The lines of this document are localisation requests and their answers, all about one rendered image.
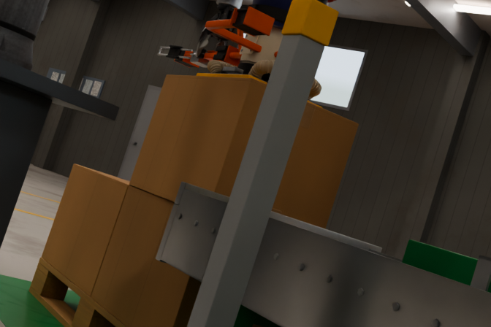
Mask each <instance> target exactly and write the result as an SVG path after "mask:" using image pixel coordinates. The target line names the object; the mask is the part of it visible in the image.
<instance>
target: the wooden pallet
mask: <svg viewBox="0 0 491 327"><path fill-rule="evenodd" d="M68 288H70V289H71V290H73V291H74V292H75V293H76V294H77V295H78V296H79V297H81V298H80V301H79V304H78V306H77V310H76V311H74V310H73V309H72V308H71V307H70V306H69V305H68V304H67V303H66V302H65V301H64V299H65V296H66V292H67V290H68ZM29 292H30V293H31V294H32V295H33V296H34V297H35V298H36V299H37V300H38V301H39V302H40V303H41V304H42V305H43V306H44V307H45V308H46V309H47V310H48V311H49V312H50V313H51V314H52V315H53V316H54V317H55V318H56V319H57V320H58V321H59V322H60V323H61V324H62V325H63V326H64V327H127V326H126V325H124V324H123V323H122V322H121V321H120V320H119V319H117V318H116V317H115V316H114V315H112V314H111V313H110V312H108V311H107V310H106V309H105V308H104V307H103V306H101V305H100V304H99V303H97V302H96V301H95V300H93V299H92V298H91V297H90V296H89V295H88V294H87V293H85V292H84V291H82V290H81V289H80V288H79V287H77V286H76V284H74V283H73V282H72V281H70V280H69V279H68V278H66V277H65V276H64V275H63V274H62V273H60V272H59V271H58V270H57V269H55V268H54V267H53V266H51V265H50V264H49V263H48V262H47V261H46V260H45V259H43V258H41V257H40V259H39V263H38V265H37V269H36V271H35V274H34V278H33V280H32V282H31V286H30V288H29Z"/></svg>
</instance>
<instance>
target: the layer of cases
mask: <svg viewBox="0 0 491 327"><path fill-rule="evenodd" d="M129 183H130V181H128V180H124V179H121V178H119V177H115V176H112V175H109V174H105V173H103V172H99V171H97V170H94V169H89V168H87V167H84V166H81V165H78V164H75V163H74V164H73V167H72V170H71V173H70V176H69V179H68V182H67V184H66V187H65V190H64V194H63V196H62V199H61V202H60V204H59V207H58V211H57V213H56V216H55V219H54V221H53V225H52V228H51V230H50V233H49V236H48V238H47V242H46V245H45V249H44V250H43V253H42V258H43V259H45V260H46V261H47V262H48V263H49V264H50V265H51V266H53V267H54V268H55V269H57V270H58V271H59V272H60V273H62V274H63V275H64V276H65V277H66V278H68V279H69V280H70V281H72V282H73V283H74V284H76V286H77V287H79V288H80V289H81V290H82V291H84V292H85V293H87V294H88V295H89V296H90V297H91V298H92V299H93V300H95V301H96V302H97V303H99V304H100V305H101V306H103V307H104V308H105V309H106V310H107V311H108V312H110V313H111V314H112V315H114V316H115V317H116V318H117V319H119V320H120V321H121V322H122V323H123V324H124V325H126V326H127V327H187V325H188V322H189V318H190V316H191V312H192V310H193V307H194V303H195V301H196V298H197V294H198V292H199V288H200V285H201V282H200V281H198V280H196V279H194V278H193V277H190V276H189V275H187V274H185V273H183V272H182V271H180V270H178V269H176V268H175V267H173V266H171V265H169V264H168V263H164V262H161V261H158V260H156V255H157V252H158V250H159V246H160V244H161V240H162V237H163V235H164V231H165V228H166V226H167V222H168V220H169V217H170V213H171V211H172V207H173V204H174V203H175V202H173V201H170V200H167V199H164V198H162V197H160V196H157V195H154V194H152V193H149V192H147V191H144V190H141V189H139V188H136V187H134V186H131V185H130V184H129Z"/></svg>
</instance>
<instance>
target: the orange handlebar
mask: <svg viewBox="0 0 491 327"><path fill-rule="evenodd" d="M230 20H231V19H227V20H212V21H207V22H206V24H205V28H206V29H207V30H209V31H212V32H213V33H215V34H218V35H220V36H222V37H224V38H226V39H229V40H231V41H233V42H235V43H238V44H239V45H242V46H244V47H246V48H248V49H250V50H253V51H254V52H258V53H260V52H261V49H262V46H260V45H258V44H256V43H254V42H252V41H249V40H247V39H245V38H243V37H241V36H239V35H237V34H234V33H232V32H231V31H228V30H226V29H225V28H234V27H232V26H230V25H229V22H230ZM207 52H208V53H205V56H204V58H205V59H208V60H209V61H212V60H213V56H214V55H215V54H216V51H214V50H210V51H207ZM241 55H242V54H240V52H232V53H230V54H229V57H230V58H239V61H240V58H241Z"/></svg>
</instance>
